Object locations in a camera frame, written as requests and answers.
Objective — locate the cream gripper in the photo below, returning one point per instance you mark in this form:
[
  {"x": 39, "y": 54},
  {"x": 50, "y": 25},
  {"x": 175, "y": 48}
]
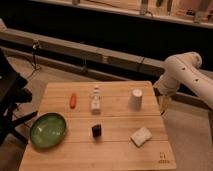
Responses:
[{"x": 164, "y": 102}]

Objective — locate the white ceramic cup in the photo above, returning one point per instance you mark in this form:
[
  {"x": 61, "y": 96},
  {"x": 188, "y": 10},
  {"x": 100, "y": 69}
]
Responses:
[{"x": 135, "y": 100}]

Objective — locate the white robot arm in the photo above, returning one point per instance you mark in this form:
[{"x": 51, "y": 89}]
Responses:
[{"x": 184, "y": 69}]

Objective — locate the black eraser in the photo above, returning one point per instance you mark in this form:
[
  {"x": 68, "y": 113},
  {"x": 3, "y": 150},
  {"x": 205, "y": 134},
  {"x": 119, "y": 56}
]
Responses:
[{"x": 97, "y": 130}]

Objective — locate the white sponge block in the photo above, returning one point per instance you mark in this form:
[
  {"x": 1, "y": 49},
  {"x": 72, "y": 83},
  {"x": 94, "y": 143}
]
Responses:
[{"x": 141, "y": 136}]

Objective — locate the small white bottle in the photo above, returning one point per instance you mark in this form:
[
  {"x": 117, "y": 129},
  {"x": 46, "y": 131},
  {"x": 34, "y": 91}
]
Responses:
[{"x": 96, "y": 100}]

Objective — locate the orange carrot toy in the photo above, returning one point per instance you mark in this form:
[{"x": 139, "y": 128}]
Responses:
[{"x": 73, "y": 101}]

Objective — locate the green bowl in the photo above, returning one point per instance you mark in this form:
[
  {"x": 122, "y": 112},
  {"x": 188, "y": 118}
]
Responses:
[{"x": 48, "y": 130}]

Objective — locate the black chair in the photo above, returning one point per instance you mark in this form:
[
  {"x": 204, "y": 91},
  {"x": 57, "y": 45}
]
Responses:
[{"x": 12, "y": 91}]

